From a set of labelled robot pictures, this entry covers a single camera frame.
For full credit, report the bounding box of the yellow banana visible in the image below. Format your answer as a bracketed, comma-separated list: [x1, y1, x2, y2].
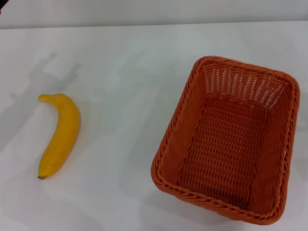
[37, 92, 81, 180]

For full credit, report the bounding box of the orange woven plastic basket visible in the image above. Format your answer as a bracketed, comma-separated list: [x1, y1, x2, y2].
[151, 55, 301, 226]

